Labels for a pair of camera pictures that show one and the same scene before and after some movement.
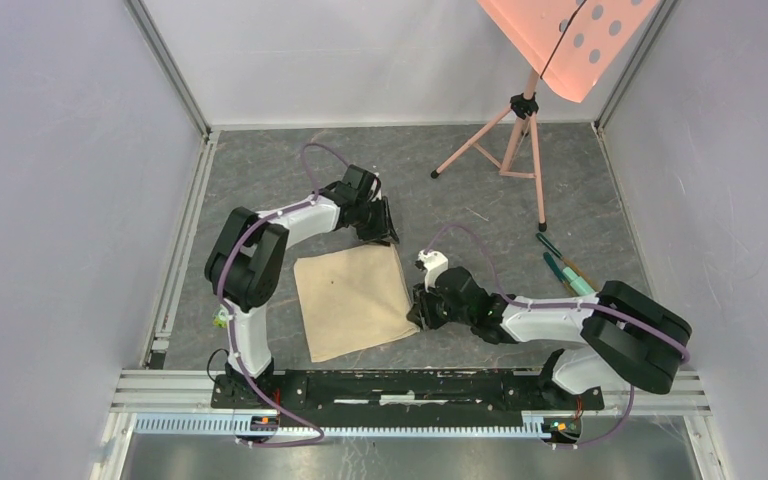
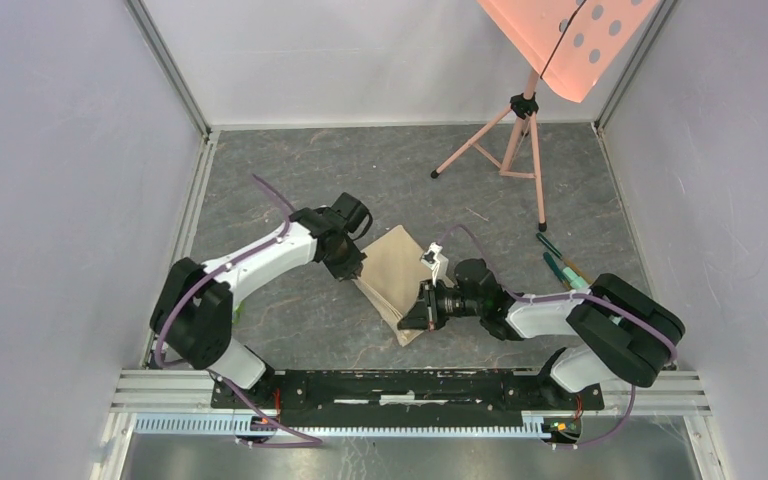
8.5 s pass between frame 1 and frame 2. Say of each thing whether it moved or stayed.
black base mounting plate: stayed
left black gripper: moved
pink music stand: stayed
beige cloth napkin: moved
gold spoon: stayed
